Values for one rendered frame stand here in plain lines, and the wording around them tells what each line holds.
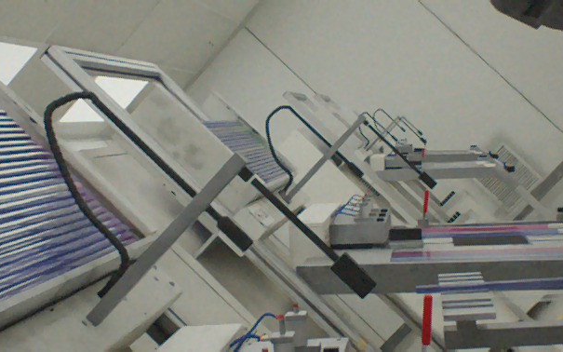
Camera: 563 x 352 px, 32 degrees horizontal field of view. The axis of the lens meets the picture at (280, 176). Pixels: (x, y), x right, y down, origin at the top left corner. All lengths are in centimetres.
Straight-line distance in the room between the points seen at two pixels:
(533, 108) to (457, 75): 71
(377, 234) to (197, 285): 49
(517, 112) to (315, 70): 181
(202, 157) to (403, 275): 51
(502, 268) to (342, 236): 47
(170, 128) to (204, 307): 40
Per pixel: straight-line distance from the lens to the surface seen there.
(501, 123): 862
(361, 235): 230
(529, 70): 865
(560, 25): 112
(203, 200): 96
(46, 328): 94
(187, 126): 213
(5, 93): 132
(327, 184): 555
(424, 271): 198
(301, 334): 114
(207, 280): 204
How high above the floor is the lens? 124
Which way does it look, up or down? 4 degrees up
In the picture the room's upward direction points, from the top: 47 degrees counter-clockwise
